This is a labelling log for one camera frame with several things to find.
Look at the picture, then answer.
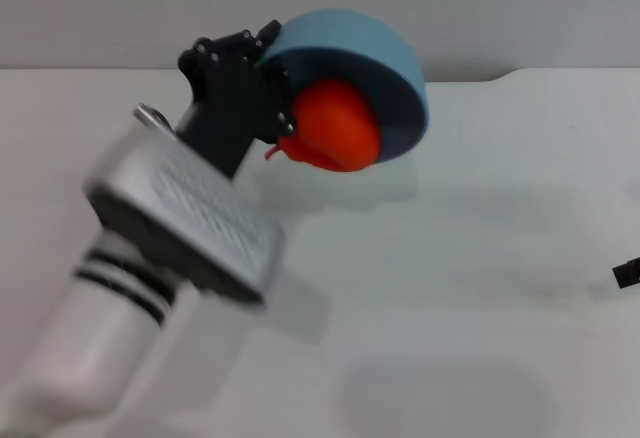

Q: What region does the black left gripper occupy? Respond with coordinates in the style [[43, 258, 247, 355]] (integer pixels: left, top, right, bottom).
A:
[[174, 18, 297, 179]]

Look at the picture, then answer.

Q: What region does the blue bowl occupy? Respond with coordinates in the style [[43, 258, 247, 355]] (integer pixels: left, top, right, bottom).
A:
[[257, 6, 430, 164]]

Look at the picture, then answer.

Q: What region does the orange toy fruit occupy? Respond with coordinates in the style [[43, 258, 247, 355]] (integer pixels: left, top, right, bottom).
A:
[[263, 76, 381, 173]]

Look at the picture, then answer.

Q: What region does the silver metal mount bracket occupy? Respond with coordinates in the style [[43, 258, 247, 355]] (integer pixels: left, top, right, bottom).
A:
[[132, 102, 177, 135]]

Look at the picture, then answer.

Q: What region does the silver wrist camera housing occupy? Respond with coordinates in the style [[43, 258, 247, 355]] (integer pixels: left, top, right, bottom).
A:
[[82, 107, 289, 305]]

